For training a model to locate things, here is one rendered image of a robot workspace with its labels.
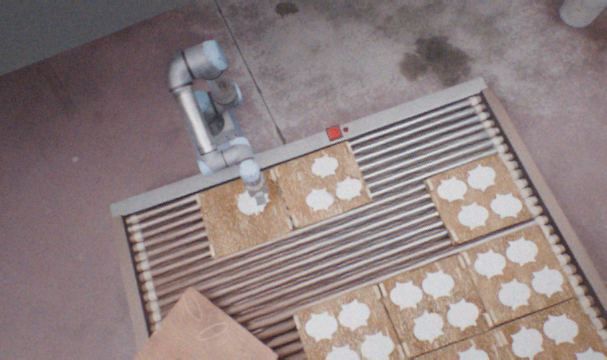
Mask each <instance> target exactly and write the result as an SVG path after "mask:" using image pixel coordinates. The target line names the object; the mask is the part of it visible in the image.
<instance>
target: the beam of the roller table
mask: <svg viewBox="0 0 607 360"><path fill-rule="evenodd" d="M486 85H487V84H486V83H485V81H484V79H483V77H482V76H481V77H478V78H475V79H472V80H470V81H467V82H464V83H461V84H458V85H455V86H452V87H449V88H446V89H443V90H441V91H438V92H435V93H432V94H429V95H426V96H423V97H420V98H417V99H414V100H411V101H409V102H406V103H403V104H400V105H397V106H394V107H391V108H388V109H385V110H382V111H380V112H377V113H374V114H372V115H369V116H366V117H363V118H360V119H357V120H354V121H351V122H349V123H346V124H343V125H340V129H341V131H342V133H343V136H344V138H341V139H338V140H335V141H332V142H330V141H329V139H328V137H327V134H326V132H325V131H322V132H320V133H317V134H315V135H312V136H309V137H306V138H303V139H300V140H297V141H294V142H292V143H289V144H286V145H283V146H280V147H277V148H274V149H271V150H268V151H266V152H263V153H261V154H258V155H255V156H254V158H255V160H256V162H257V164H258V166H259V168H260V171H262V170H265V169H266V168H269V167H272V166H275V165H278V164H284V163H287V162H289V161H292V160H295V159H298V158H301V157H304V156H307V155H310V154H313V153H315V152H317V151H320V150H323V149H326V148H329V147H331V146H334V145H337V144H340V143H342V142H345V141H349V140H352V139H355V138H358V137H361V136H363V135H366V134H369V133H371V132H374V131H377V130H380V129H383V128H385V127H388V126H391V125H394V124H397V123H400V122H403V121H406V120H408V119H411V118H414V117H417V116H420V115H423V114H426V113H429V112H432V111H434V110H437V109H440V108H443V107H446V106H449V105H452V104H455V103H457V102H460V101H463V100H465V99H468V98H469V97H472V96H477V94H478V93H479V91H480V90H481V89H483V88H486V87H487V86H486ZM344 127H348V128H349V131H348V132H344V131H343V128H344ZM239 178H242V177H241V175H240V171H239V167H238V165H237V164H235V165H233V166H230V167H227V168H225V169H222V170H219V171H217V172H215V173H212V174H209V175H203V174H202V173H201V174H198V175H195V176H192V177H189V178H186V179H183V180H180V181H177V182H174V183H172V184H169V185H166V186H163V187H160V188H157V189H154V190H151V191H148V192H145V193H143V194H140V195H137V196H134V197H131V198H128V199H125V200H122V201H119V202H116V203H113V204H111V205H110V209H111V213H112V218H113V217H116V216H119V215H123V216H125V217H126V218H127V217H130V216H131V215H134V214H139V213H142V212H145V211H147V210H150V209H153V208H156V207H159V206H162V205H165V204H168V203H171V202H173V201H176V200H179V199H182V198H185V197H188V196H191V195H194V194H196V193H199V192H201V191H204V190H207V189H210V188H213V187H216V186H218V185H221V184H224V183H227V182H230V181H233V180H236V179H239Z"/></svg>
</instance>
